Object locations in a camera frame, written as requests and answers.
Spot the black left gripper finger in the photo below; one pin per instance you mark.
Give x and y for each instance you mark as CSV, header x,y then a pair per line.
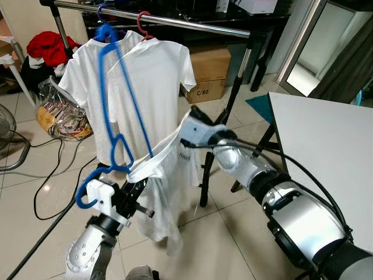
x,y
135,189

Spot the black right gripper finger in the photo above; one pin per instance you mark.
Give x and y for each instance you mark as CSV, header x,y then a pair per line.
x,y
201,115

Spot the white T-shirt black print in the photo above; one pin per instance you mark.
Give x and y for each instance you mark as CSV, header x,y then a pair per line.
x,y
169,192

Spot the blue clothes hanger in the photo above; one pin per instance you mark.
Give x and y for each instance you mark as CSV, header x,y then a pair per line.
x,y
106,34

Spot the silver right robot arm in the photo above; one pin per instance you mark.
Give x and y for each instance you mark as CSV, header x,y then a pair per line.
x,y
303,221

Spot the red clothes hanger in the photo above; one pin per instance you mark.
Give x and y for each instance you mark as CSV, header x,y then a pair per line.
x,y
147,36

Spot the purple clothes hanger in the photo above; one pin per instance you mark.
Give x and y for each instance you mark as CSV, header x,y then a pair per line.
x,y
99,14

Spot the brown cardboard box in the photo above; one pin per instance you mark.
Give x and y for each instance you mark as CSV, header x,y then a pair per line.
x,y
207,64

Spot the white hanging garment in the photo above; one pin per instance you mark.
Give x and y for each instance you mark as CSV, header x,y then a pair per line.
x,y
81,76
157,81

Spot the teal rug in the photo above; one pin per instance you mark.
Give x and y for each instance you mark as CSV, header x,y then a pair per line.
x,y
259,108

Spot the silver framed glass door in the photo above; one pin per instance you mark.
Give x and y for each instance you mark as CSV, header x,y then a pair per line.
x,y
288,58

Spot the clear bag of hangers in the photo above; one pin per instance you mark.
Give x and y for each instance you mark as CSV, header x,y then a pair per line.
x,y
58,116

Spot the white box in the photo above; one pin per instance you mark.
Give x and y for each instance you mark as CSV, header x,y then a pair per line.
x,y
256,6

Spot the grey table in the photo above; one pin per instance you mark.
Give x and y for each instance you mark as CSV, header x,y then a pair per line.
x,y
326,146

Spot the grey floor fan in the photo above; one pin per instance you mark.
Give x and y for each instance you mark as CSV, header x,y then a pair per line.
x,y
7,131

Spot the white tube stand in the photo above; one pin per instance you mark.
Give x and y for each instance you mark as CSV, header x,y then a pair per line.
x,y
23,84

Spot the black fabric heap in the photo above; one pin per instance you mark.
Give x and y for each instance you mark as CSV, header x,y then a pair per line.
x,y
32,76

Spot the dark curtain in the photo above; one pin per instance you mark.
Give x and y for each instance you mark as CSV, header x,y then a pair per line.
x,y
349,70

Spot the red clothes heap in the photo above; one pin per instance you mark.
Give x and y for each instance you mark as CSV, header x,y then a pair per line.
x,y
49,46

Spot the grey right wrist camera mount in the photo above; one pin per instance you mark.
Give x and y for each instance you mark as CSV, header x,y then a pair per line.
x,y
198,135

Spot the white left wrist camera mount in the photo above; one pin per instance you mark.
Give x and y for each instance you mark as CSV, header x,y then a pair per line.
x,y
102,198

